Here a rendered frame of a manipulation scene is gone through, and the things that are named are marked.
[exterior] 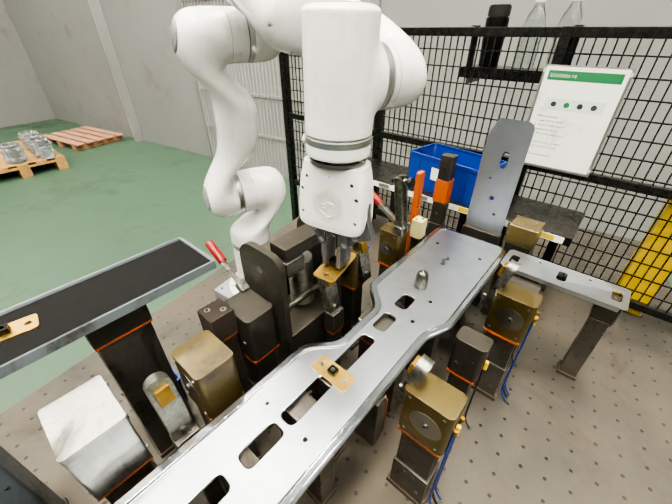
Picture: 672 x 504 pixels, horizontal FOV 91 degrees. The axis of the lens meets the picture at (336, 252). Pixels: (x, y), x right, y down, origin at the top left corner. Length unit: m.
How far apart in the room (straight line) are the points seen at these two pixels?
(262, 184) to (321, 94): 0.60
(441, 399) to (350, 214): 0.34
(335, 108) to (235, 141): 0.51
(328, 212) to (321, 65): 0.18
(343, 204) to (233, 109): 0.47
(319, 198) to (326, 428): 0.37
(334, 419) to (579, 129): 1.11
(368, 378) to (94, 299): 0.50
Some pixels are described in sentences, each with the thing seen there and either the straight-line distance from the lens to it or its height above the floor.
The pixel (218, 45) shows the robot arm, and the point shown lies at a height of 1.52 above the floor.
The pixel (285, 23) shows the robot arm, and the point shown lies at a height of 1.55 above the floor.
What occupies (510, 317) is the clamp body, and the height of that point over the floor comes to 0.99.
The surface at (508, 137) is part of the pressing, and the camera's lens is 1.08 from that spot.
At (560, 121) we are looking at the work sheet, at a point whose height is 1.30.
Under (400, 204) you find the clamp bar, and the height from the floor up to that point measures 1.14.
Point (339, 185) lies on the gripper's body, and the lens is 0.43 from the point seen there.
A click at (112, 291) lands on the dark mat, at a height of 1.16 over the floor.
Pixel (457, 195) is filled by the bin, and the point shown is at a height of 1.05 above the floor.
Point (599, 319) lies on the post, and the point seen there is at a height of 0.93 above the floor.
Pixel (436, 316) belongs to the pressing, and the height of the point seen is 1.00.
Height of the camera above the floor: 1.54
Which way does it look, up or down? 34 degrees down
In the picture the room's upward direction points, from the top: straight up
